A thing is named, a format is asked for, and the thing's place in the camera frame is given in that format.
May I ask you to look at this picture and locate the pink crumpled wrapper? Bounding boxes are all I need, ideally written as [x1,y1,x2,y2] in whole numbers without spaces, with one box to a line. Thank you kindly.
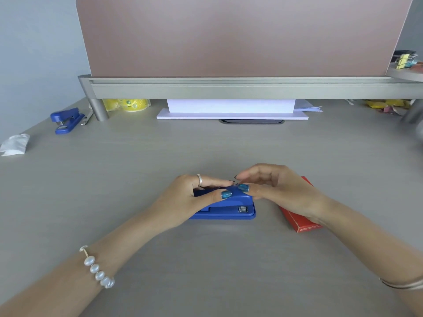
[383,105,410,116]

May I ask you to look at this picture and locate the pink desk partition panel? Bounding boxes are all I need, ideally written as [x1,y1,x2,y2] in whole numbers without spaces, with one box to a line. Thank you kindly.
[75,0,414,78]

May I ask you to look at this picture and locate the pearl bracelet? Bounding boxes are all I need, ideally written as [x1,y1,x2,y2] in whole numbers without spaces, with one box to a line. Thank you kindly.
[79,245,116,289]

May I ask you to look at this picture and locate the grey metal partition rail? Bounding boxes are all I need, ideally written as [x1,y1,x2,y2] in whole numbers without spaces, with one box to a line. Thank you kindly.
[78,74,423,122]

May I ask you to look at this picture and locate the person's right hand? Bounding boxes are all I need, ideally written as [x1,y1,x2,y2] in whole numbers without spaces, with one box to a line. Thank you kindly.
[234,163,327,225]

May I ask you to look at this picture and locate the person's right forearm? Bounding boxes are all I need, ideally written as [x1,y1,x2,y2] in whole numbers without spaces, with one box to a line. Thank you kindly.
[317,194,423,317]

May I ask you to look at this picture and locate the yellow tape roll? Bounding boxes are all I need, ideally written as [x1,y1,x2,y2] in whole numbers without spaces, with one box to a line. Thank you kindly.
[102,99,151,113]

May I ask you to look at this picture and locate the large blue stapler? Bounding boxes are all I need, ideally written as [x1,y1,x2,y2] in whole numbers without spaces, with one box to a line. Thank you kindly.
[188,185,257,221]

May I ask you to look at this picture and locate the small blue stapler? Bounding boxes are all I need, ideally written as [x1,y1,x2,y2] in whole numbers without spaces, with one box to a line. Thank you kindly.
[50,107,85,135]

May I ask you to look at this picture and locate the silver bangle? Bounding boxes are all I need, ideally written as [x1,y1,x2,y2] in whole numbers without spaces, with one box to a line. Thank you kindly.
[378,276,423,291]

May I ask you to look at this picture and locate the person's left forearm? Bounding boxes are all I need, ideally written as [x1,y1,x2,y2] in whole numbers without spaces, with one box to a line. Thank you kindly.
[0,208,163,317]

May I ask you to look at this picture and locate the red cardboard box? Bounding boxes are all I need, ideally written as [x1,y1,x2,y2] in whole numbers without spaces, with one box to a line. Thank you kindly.
[279,176,323,234]

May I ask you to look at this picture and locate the person's left hand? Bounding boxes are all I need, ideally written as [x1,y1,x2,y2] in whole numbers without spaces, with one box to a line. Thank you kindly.
[148,174,234,230]

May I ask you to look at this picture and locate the grey round side shelf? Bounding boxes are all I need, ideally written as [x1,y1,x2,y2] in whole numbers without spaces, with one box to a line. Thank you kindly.
[386,61,423,83]

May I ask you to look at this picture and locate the loose white paper sheets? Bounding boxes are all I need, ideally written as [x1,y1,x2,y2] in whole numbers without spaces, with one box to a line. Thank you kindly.
[293,99,323,113]

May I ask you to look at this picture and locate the crumpled white tissue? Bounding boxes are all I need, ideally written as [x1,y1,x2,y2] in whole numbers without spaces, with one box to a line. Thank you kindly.
[0,133,30,157]

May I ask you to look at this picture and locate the white paper stack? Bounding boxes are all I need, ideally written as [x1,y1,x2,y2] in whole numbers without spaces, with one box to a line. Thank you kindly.
[167,99,296,114]

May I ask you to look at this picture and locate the flat white board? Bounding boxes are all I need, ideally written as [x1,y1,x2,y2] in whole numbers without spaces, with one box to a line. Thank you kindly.
[156,108,309,120]

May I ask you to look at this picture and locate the yellow crumpled wrapper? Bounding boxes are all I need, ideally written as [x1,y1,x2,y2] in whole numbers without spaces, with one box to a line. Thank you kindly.
[364,99,411,109]

